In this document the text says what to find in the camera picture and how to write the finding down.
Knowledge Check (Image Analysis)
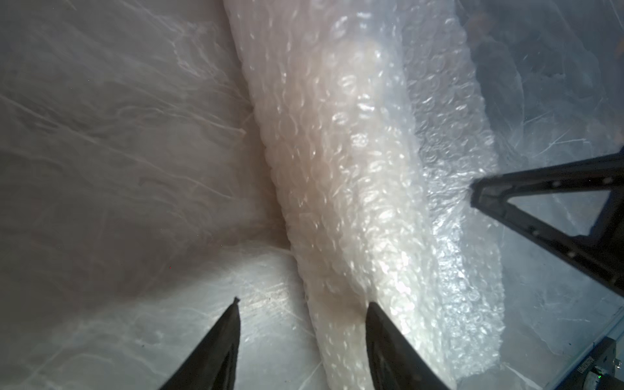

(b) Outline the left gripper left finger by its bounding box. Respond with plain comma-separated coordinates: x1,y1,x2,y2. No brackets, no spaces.
161,297,241,390

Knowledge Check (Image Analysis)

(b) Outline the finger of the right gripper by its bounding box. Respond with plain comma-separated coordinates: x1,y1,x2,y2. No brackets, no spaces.
471,154,623,295

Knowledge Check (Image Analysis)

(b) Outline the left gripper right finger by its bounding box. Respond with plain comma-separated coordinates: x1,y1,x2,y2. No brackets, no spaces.
365,302,449,390

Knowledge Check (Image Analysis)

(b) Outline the clear bubble wrap sheet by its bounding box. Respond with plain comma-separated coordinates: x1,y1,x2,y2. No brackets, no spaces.
224,1,505,389

